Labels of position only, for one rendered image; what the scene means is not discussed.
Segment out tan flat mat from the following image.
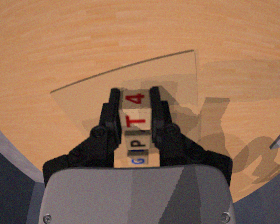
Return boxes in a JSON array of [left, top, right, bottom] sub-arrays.
[[50, 49, 198, 144]]

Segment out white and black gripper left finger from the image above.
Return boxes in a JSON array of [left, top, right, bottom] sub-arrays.
[[42, 88, 122, 188]]

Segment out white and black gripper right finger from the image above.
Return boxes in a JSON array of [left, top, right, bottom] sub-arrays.
[[150, 86, 233, 188]]

